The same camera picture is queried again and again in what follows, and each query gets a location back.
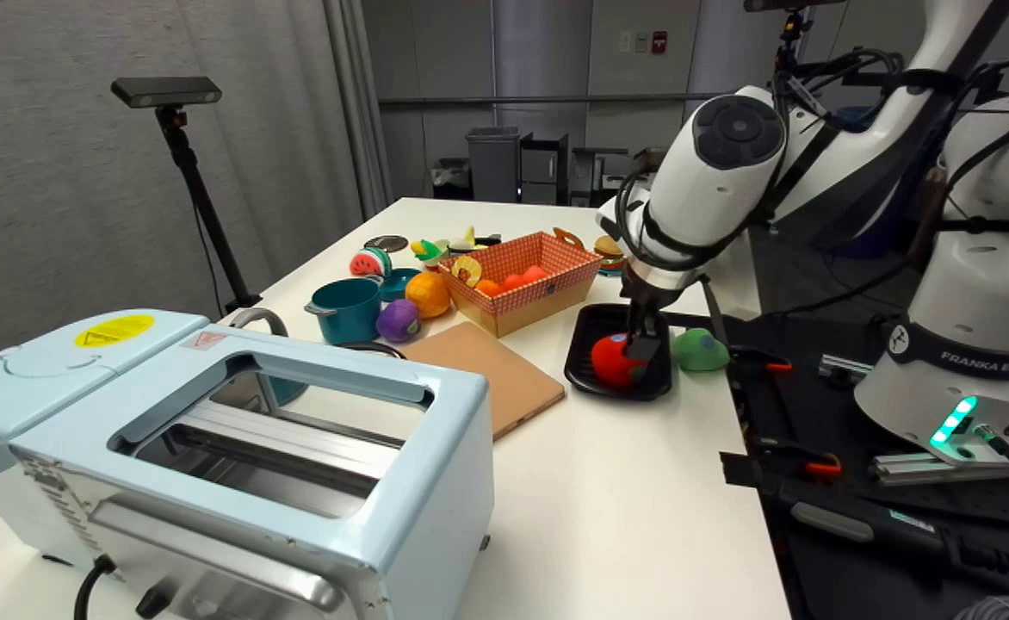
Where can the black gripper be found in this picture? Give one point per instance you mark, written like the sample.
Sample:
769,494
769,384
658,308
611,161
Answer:
656,300

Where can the orange red plush toy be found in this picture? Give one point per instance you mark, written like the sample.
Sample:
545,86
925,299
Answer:
606,358

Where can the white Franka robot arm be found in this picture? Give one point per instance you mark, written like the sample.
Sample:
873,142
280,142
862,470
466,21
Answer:
710,175

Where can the green pear toy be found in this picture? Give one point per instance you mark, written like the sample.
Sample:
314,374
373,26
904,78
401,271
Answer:
700,350

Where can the toy burger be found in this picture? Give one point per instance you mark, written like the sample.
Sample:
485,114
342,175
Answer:
611,253

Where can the orange gingham cardboard box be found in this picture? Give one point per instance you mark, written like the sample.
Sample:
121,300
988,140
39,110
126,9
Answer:
532,295

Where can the small round orange toy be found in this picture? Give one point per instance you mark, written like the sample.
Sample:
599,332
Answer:
490,283

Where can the cut citrus half toy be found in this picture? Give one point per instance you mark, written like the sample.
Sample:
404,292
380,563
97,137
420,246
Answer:
470,271

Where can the yellow banana toy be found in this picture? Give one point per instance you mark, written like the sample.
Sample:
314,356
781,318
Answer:
463,237

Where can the green white toy vegetable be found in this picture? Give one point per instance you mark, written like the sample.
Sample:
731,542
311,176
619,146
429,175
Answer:
429,250

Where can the purple toy vegetable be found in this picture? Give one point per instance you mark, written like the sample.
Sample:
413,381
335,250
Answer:
396,323

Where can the black toy pan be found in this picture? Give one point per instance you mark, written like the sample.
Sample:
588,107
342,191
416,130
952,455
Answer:
385,243

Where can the red toy piece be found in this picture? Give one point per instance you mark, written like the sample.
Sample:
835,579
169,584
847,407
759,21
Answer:
367,262

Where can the teal toy pot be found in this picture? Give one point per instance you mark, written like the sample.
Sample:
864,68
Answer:
349,314

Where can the black plastic tray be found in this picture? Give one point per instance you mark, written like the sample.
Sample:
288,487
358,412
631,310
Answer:
582,374

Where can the wooden cutting board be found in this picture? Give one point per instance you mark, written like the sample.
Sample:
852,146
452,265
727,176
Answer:
502,381

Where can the gray cabinet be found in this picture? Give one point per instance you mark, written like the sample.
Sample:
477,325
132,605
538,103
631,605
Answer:
494,164

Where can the light blue toaster oven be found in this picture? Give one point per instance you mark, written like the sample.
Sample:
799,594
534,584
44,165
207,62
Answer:
297,494

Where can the black camera stand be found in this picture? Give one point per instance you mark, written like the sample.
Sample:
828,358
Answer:
203,207

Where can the black stereo camera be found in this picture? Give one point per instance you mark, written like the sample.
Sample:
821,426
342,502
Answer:
165,91

